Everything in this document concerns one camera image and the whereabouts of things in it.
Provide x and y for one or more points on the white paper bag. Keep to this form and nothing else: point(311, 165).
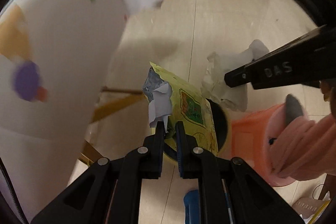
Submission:
point(213, 84)

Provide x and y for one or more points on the blue plastic stool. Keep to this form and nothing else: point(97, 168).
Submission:
point(191, 203)

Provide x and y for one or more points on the person right hand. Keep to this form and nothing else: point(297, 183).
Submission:
point(328, 90)

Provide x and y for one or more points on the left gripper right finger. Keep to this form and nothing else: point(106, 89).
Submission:
point(185, 154)

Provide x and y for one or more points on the cartoon printed tablecloth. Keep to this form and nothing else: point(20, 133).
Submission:
point(54, 58)

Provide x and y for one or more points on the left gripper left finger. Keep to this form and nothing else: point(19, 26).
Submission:
point(153, 159)

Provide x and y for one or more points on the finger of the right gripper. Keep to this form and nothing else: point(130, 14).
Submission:
point(248, 73)

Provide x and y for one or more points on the yellow rimmed trash bin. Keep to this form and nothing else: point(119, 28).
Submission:
point(219, 126)

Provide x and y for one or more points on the yellow green snack bag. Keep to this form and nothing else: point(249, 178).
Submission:
point(172, 99)

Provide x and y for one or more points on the orange pink plastic stool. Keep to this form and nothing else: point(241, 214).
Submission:
point(250, 141)

